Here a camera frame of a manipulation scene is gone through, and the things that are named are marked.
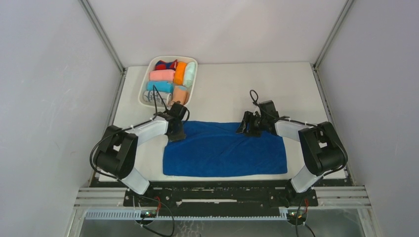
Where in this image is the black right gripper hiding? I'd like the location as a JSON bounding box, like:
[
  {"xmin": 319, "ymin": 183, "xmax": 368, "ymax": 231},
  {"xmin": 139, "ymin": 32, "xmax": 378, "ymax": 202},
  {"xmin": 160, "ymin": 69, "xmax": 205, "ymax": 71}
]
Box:
[{"xmin": 237, "ymin": 111, "xmax": 268, "ymax": 137}]

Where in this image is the blue microfiber towel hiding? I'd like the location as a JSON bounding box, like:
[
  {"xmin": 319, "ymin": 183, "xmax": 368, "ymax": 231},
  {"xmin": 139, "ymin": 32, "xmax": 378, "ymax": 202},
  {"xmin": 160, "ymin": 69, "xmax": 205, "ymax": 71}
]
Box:
[{"xmin": 163, "ymin": 121, "xmax": 288, "ymax": 178}]

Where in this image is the orange towel with blue dots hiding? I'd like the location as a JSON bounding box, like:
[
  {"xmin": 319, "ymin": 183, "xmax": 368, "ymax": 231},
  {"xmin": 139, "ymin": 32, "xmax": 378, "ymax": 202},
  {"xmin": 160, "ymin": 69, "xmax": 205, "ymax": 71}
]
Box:
[{"xmin": 169, "ymin": 85, "xmax": 188, "ymax": 106}]

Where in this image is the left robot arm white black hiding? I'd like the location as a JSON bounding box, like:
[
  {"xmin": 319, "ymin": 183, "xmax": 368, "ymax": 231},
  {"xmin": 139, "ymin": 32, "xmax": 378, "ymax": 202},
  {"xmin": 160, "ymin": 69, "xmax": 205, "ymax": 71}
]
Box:
[{"xmin": 89, "ymin": 103, "xmax": 189, "ymax": 206}]

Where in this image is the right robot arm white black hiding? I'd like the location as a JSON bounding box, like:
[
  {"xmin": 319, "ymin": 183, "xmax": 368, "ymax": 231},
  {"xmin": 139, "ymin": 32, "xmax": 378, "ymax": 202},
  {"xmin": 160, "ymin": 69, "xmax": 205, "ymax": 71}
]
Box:
[{"xmin": 236, "ymin": 100, "xmax": 348, "ymax": 205}]

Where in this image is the white printed rolled towel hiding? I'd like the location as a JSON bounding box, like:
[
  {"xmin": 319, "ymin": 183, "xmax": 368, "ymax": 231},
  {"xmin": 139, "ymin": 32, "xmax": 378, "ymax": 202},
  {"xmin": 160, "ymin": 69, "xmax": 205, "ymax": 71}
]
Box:
[{"xmin": 142, "ymin": 90, "xmax": 172, "ymax": 106}]

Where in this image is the light blue rolled towel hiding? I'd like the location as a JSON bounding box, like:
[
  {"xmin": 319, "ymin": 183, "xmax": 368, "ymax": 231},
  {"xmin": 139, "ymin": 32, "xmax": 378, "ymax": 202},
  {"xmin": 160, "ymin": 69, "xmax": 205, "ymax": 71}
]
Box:
[{"xmin": 146, "ymin": 80, "xmax": 174, "ymax": 93}]

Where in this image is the white plastic tray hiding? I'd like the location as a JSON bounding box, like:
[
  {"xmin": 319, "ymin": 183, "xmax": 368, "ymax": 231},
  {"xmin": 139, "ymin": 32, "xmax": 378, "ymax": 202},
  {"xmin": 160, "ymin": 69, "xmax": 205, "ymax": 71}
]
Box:
[{"xmin": 137, "ymin": 56, "xmax": 198, "ymax": 108}]

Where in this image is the pink rolled towel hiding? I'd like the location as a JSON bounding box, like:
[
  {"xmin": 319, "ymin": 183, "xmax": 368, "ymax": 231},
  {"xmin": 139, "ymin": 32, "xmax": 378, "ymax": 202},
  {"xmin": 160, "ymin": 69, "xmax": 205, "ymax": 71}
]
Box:
[{"xmin": 149, "ymin": 69, "xmax": 175, "ymax": 81}]

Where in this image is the orange rolled towel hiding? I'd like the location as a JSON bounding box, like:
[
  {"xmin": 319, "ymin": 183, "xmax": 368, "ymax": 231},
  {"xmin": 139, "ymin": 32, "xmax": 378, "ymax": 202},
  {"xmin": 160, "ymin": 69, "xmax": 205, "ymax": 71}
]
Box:
[{"xmin": 173, "ymin": 61, "xmax": 187, "ymax": 85}]

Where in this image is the mint green rolled towel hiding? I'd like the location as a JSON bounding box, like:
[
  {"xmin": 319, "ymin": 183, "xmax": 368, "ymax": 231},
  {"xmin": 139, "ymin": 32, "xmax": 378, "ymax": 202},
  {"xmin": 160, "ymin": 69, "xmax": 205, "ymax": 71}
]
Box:
[{"xmin": 183, "ymin": 62, "xmax": 196, "ymax": 87}]

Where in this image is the red and blue rolled towel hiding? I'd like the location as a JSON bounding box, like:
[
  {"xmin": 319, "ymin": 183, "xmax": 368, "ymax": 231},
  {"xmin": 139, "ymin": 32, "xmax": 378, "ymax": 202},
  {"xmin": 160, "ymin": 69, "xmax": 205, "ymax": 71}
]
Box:
[{"xmin": 155, "ymin": 60, "xmax": 178, "ymax": 71}]

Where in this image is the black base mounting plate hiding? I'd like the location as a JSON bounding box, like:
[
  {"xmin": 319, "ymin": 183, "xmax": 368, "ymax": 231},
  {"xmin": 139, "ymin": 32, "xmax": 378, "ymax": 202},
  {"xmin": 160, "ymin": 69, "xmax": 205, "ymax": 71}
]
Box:
[{"xmin": 123, "ymin": 180, "xmax": 319, "ymax": 217}]

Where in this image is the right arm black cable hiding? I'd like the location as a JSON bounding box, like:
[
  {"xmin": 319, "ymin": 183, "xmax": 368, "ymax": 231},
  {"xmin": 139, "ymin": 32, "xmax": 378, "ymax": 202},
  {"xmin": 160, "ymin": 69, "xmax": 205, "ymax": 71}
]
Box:
[{"xmin": 249, "ymin": 89, "xmax": 349, "ymax": 237}]

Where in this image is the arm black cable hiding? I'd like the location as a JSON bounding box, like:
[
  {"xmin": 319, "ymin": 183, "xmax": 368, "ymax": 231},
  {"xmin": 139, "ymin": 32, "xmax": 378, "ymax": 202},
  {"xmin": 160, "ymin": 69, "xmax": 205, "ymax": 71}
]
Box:
[
  {"xmin": 249, "ymin": 89, "xmax": 349, "ymax": 237},
  {"xmin": 89, "ymin": 84, "xmax": 191, "ymax": 180}
]

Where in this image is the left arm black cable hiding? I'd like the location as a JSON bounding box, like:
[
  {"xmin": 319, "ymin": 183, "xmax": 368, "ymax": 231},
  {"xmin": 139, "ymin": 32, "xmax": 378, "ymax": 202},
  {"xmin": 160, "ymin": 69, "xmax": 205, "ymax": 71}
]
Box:
[{"xmin": 89, "ymin": 84, "xmax": 191, "ymax": 180}]

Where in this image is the left circuit board with wires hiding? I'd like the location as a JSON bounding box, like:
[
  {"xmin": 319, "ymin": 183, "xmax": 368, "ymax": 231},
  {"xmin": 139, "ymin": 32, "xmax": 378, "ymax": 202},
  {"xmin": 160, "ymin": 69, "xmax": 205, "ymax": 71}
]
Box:
[{"xmin": 132, "ymin": 195, "xmax": 175, "ymax": 237}]

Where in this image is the circuit board with wires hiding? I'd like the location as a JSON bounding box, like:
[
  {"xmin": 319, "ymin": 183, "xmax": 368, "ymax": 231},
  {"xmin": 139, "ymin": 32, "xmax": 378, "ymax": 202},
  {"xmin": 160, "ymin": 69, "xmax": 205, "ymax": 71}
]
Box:
[
  {"xmin": 132, "ymin": 195, "xmax": 175, "ymax": 237},
  {"xmin": 287, "ymin": 198, "xmax": 316, "ymax": 237}
]

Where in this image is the right circuit board with wires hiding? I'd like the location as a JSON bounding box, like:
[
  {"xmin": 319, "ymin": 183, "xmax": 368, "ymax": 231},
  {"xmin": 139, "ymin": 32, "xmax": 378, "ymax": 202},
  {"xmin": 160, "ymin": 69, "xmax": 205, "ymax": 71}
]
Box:
[{"xmin": 287, "ymin": 198, "xmax": 316, "ymax": 237}]

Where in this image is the white slotted cable duct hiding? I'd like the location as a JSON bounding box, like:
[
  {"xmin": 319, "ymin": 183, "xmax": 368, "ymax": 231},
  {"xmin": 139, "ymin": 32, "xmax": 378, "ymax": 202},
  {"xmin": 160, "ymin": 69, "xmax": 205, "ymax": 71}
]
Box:
[{"xmin": 85, "ymin": 210, "xmax": 290, "ymax": 221}]

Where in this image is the left aluminium frame post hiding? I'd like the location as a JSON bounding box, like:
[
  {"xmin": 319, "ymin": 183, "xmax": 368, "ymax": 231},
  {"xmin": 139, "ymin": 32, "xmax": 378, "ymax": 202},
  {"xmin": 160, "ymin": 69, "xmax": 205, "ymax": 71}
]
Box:
[{"xmin": 79, "ymin": 0, "xmax": 127, "ymax": 75}]

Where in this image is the aluminium frame post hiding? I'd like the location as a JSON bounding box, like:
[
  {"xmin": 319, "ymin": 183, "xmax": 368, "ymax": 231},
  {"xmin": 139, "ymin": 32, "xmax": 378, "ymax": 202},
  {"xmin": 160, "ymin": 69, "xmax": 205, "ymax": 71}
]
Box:
[
  {"xmin": 79, "ymin": 0, "xmax": 127, "ymax": 75},
  {"xmin": 313, "ymin": 0, "xmax": 355, "ymax": 71}
]

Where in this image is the right aluminium frame post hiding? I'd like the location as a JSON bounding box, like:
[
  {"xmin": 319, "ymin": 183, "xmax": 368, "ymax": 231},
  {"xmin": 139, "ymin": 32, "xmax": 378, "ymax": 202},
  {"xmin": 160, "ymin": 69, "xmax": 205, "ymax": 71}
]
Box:
[{"xmin": 313, "ymin": 0, "xmax": 355, "ymax": 71}]

